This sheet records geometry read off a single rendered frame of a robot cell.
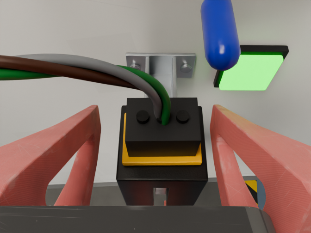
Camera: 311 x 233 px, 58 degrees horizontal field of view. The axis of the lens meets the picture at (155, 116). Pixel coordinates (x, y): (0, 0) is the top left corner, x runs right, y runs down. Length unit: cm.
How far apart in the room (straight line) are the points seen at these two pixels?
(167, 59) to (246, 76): 5
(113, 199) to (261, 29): 136
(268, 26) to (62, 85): 15
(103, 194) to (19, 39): 133
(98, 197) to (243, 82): 135
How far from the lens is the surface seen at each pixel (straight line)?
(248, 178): 45
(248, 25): 18
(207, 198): 142
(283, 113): 28
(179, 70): 20
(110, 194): 148
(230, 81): 20
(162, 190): 16
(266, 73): 20
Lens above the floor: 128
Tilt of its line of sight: 77 degrees down
